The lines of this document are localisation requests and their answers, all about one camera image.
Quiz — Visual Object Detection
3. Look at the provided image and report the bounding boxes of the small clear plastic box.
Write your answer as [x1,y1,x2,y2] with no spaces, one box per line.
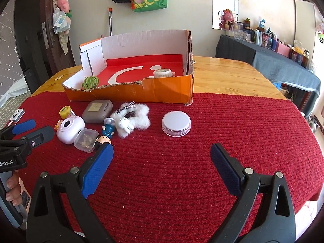
[73,128,99,153]

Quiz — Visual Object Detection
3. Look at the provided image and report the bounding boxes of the white power bank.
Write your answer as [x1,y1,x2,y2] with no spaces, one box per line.
[10,108,25,123]

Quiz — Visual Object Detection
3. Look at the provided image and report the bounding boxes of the green fuzzy scrunchie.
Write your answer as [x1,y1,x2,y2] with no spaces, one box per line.
[82,76,99,90]

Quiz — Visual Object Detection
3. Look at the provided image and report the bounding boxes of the left hand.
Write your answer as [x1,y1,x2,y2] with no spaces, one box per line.
[5,171,29,206]

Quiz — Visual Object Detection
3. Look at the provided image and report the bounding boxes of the orange cardboard box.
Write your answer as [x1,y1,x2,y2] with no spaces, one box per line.
[63,30,194,105]

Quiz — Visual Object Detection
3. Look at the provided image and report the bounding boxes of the white fluffy plush keychain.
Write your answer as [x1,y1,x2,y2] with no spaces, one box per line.
[109,101,150,138]

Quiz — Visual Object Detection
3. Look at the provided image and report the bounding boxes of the white wardrobe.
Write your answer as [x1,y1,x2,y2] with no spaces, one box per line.
[294,0,323,67]

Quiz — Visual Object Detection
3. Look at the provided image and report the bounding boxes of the yellow round tin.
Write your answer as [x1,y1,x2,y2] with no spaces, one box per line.
[59,105,75,120]

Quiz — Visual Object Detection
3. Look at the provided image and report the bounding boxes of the white cream jar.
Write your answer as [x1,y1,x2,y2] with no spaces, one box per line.
[153,69,173,78]

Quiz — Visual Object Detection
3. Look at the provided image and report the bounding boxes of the pink yellow figurine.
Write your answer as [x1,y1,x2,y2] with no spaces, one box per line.
[54,120,63,130]

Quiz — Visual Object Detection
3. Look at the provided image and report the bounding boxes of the small beige sticker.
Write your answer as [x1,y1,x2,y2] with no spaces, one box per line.
[54,75,64,81]

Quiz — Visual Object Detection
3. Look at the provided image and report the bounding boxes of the pink plush on door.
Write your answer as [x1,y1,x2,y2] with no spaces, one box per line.
[56,0,70,13]

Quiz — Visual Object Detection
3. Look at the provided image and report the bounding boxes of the white round compact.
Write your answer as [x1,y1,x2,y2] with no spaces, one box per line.
[161,111,191,138]

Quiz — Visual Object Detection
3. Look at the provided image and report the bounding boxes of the hanging packets on door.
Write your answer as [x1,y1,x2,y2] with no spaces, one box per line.
[53,7,71,55]

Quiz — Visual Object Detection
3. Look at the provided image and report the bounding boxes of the red knitted cloth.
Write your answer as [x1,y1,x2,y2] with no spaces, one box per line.
[15,91,324,243]

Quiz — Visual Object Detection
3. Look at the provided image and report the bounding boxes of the pink box on side table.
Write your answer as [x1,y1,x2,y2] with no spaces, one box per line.
[276,43,291,58]

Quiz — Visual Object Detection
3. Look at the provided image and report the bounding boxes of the dark blue figurine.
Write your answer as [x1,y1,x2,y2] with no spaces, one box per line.
[94,117,116,150]

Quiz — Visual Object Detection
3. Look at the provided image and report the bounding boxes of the blue covered side table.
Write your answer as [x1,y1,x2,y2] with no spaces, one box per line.
[215,35,321,117]

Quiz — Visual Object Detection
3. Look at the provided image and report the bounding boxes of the pink round device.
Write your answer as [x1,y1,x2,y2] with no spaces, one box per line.
[56,116,85,145]

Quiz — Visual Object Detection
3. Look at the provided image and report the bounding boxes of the brown wooden door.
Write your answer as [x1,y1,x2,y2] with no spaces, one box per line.
[14,0,75,93]

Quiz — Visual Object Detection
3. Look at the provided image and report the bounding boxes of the grey earbud case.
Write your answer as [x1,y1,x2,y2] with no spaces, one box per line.
[82,100,113,124]

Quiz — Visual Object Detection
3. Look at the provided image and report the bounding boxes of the pink plush toy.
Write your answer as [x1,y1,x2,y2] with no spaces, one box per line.
[219,8,234,30]

